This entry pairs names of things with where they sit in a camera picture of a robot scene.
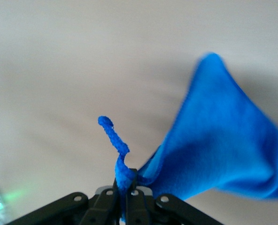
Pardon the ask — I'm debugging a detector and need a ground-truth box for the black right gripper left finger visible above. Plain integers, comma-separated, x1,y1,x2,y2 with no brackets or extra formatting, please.
2,179,120,225

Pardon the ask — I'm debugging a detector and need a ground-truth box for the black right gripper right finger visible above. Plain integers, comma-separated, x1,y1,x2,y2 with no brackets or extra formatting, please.
126,168,225,225

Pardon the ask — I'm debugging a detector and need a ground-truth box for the blue microfiber towel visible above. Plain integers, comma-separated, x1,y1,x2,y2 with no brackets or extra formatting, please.
98,52,278,223

